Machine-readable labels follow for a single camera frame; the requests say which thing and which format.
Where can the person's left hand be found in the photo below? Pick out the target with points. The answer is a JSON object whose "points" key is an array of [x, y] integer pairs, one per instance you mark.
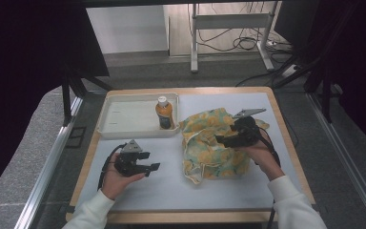
{"points": [[116, 184]]}

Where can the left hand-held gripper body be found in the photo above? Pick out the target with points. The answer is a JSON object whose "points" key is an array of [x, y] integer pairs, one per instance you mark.
{"points": [[128, 165]]}

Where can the black metal stand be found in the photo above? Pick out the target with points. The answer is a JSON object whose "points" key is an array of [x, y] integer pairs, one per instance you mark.
{"points": [[327, 92]]}

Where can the dark curtain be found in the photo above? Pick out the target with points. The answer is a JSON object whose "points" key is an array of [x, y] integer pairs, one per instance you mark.
{"points": [[19, 63], [362, 63]]}

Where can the white plastic tray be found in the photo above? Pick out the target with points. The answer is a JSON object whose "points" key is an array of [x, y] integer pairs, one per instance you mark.
{"points": [[127, 117]]}

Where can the white power strip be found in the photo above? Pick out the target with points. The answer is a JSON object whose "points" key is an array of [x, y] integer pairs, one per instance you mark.
{"points": [[289, 70]]}

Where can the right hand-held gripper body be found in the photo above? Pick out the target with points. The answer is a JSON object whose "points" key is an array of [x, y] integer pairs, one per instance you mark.
{"points": [[246, 133]]}

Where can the aluminium rail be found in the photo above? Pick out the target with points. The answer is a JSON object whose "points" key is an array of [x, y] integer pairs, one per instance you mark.
{"points": [[47, 168], [346, 159]]}

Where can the orange drink bottle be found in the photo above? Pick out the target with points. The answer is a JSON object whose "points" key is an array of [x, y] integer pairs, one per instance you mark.
{"points": [[165, 116]]}

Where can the yellow floral cloth bag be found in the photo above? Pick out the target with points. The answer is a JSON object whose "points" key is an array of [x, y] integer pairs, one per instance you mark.
{"points": [[209, 156]]}

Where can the person's right hand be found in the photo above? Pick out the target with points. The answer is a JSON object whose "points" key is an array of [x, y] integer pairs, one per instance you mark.
{"points": [[265, 159]]}

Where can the pale grey table mat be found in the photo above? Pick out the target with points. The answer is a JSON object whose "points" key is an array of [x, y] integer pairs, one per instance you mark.
{"points": [[171, 191]]}

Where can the white wall panel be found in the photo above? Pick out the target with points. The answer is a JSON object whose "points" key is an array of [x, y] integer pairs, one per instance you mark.
{"points": [[127, 28]]}

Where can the black tripod stand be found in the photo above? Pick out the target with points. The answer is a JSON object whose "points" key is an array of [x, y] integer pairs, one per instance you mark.
{"points": [[66, 98]]}

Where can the white metal desk frame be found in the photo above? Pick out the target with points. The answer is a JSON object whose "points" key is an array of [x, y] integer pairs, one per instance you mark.
{"points": [[228, 20]]}

